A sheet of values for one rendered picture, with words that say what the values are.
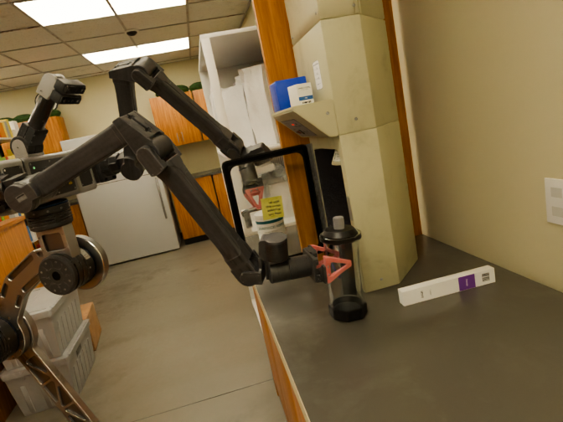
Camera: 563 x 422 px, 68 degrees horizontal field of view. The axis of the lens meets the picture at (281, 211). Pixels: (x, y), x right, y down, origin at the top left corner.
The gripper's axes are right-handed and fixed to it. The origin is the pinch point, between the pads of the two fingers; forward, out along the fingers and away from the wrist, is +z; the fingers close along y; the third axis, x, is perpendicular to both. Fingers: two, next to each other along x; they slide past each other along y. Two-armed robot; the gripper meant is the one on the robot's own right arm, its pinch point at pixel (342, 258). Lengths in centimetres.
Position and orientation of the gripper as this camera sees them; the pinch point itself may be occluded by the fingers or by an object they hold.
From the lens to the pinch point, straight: 111.3
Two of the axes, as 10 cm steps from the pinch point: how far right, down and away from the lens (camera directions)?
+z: 9.7, -1.6, 1.8
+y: -2.1, -1.7, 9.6
